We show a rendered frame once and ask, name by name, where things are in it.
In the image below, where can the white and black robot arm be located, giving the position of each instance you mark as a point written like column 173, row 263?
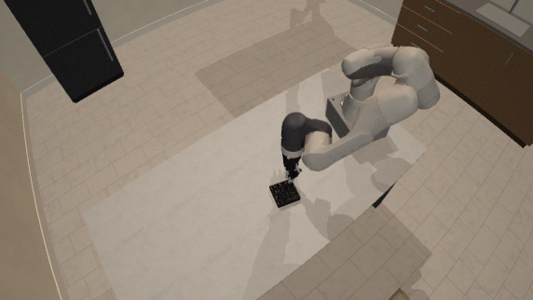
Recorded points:
column 415, row 86

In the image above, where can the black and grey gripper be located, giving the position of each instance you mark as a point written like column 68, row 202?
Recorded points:
column 291, row 168

